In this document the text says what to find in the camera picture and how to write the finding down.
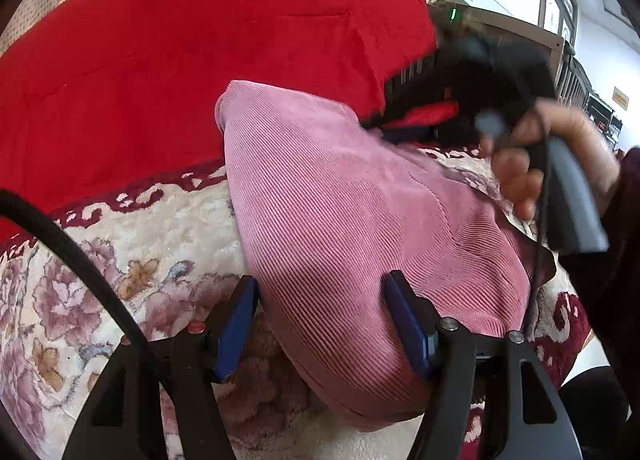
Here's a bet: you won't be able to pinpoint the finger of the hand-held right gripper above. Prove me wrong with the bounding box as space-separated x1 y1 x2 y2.
361 98 460 143

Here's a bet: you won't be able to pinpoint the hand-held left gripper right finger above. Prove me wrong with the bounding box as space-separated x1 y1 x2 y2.
382 270 583 460

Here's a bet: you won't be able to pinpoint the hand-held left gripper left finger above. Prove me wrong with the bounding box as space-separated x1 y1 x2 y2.
62 275 261 460

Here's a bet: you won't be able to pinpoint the pink corduroy jacket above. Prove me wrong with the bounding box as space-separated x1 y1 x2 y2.
215 80 556 433

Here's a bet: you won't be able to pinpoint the person's right forearm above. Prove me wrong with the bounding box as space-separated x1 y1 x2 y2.
560 147 640 391

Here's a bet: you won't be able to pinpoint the person's right hand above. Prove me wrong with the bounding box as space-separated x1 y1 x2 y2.
477 100 623 221

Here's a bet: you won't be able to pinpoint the wooden headboard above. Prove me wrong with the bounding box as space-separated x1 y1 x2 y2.
470 7 563 60

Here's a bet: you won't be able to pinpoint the dark shelf unit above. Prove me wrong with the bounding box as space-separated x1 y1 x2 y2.
585 92 625 153

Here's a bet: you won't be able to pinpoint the floral plush blanket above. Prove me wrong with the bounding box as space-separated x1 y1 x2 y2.
0 140 593 460

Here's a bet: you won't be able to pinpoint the person's dark trousers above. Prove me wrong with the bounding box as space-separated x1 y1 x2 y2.
560 365 633 460

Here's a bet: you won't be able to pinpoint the red quilt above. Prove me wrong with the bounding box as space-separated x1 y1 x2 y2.
0 0 441 241

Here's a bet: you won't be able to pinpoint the wooden slatted rail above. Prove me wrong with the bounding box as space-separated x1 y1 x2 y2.
552 42 593 108

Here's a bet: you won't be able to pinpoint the thick black cable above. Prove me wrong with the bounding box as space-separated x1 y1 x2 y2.
0 189 151 348

